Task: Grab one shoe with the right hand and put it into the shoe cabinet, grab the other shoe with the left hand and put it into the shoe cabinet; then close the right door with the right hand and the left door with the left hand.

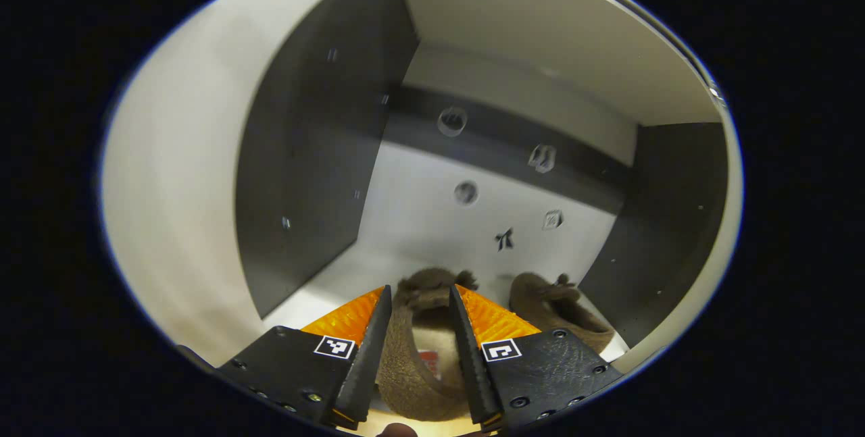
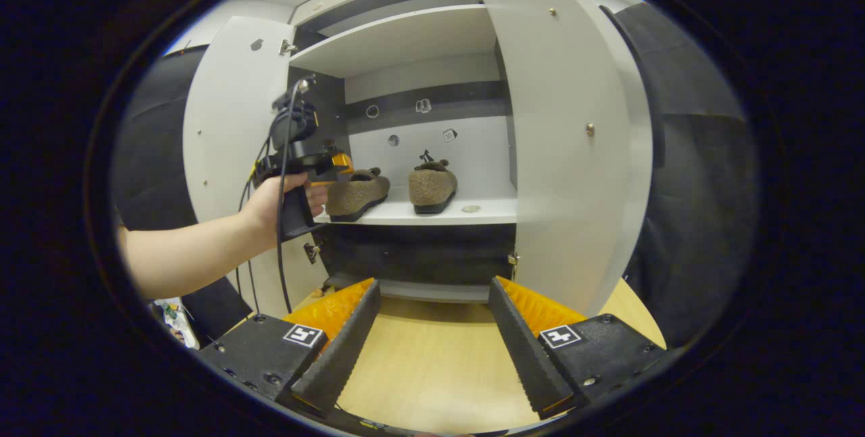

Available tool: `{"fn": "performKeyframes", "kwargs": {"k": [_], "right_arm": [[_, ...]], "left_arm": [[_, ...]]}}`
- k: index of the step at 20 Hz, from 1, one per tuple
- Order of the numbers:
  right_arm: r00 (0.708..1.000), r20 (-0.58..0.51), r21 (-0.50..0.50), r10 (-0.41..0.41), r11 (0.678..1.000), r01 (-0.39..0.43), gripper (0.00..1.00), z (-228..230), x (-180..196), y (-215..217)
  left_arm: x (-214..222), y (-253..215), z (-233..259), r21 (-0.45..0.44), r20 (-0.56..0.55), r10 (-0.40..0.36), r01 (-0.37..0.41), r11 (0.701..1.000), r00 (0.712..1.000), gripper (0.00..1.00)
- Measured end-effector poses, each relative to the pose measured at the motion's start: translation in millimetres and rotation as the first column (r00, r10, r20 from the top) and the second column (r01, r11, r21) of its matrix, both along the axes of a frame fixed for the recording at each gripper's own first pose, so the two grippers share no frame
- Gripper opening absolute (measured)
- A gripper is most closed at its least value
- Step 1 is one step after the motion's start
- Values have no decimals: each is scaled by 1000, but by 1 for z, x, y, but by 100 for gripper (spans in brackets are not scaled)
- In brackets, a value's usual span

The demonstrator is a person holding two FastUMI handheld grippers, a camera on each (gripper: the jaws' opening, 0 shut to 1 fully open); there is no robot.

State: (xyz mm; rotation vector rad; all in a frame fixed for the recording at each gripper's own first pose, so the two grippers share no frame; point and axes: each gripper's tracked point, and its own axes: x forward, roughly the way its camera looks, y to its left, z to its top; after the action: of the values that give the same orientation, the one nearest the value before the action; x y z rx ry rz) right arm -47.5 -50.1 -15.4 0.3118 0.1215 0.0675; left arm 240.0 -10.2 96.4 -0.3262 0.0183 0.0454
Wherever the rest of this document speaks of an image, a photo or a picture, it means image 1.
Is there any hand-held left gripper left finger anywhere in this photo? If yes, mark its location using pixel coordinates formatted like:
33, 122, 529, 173
216, 284, 393, 432

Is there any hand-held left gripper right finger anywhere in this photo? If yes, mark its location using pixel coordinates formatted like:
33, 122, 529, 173
449, 283, 624, 432

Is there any brown fuzzy shoe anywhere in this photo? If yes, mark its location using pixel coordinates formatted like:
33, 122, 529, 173
508, 272, 616, 355
376, 267, 482, 423

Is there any white shoe cabinet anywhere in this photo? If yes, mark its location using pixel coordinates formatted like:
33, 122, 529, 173
234, 0, 731, 357

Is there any white shoe cabinet door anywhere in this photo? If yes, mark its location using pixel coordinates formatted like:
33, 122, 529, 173
100, 0, 394, 367
608, 0, 745, 376

